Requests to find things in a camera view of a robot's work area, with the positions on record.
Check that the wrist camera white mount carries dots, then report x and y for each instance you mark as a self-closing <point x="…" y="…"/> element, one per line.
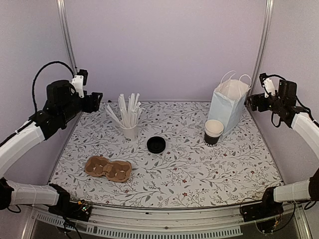
<point x="79" y="81"/>
<point x="267" y="85"/>

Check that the left aluminium frame post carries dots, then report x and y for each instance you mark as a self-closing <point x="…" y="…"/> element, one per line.
<point x="66" y="34"/>

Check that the aluminium front rail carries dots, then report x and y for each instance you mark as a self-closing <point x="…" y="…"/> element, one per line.
<point x="226" y="222"/>

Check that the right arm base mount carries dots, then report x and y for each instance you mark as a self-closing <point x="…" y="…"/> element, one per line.
<point x="266" y="217"/>

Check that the black plastic cup lid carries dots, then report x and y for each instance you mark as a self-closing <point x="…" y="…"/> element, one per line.
<point x="156" y="144"/>

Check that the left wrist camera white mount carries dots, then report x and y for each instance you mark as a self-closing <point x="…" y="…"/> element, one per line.
<point x="79" y="81"/>

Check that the light blue paper bag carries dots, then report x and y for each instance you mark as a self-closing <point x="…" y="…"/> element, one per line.
<point x="228" y="101"/>

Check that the bundle of white wrapped straws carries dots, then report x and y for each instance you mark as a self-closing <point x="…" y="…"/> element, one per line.
<point x="130" y="111"/>

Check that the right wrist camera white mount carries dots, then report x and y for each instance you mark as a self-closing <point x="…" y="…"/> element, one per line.
<point x="267" y="85"/>

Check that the floral patterned table mat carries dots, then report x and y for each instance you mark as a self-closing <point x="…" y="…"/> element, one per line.
<point x="187" y="174"/>

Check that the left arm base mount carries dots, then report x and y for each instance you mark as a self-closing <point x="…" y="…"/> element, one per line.
<point x="80" y="210"/>

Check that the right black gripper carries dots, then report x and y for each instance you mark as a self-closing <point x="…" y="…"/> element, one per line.
<point x="260" y="97"/>

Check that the white cup holding straws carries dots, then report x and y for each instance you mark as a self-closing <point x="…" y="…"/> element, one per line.
<point x="130" y="134"/>

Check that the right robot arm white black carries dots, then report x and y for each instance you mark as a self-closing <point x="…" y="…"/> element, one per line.
<point x="284" y="102"/>

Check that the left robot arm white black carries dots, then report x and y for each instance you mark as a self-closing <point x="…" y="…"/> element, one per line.
<point x="65" y="100"/>

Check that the aluminium frame post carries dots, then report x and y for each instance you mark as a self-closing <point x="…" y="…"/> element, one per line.
<point x="263" y="41"/>
<point x="66" y="34"/>

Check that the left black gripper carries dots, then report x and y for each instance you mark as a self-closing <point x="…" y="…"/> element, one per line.
<point x="91" y="106"/>

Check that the brown cardboard cup carrier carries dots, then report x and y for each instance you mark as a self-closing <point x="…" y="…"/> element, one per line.
<point x="116" y="171"/>

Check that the right aluminium frame post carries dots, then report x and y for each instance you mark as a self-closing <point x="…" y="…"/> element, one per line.
<point x="263" y="41"/>

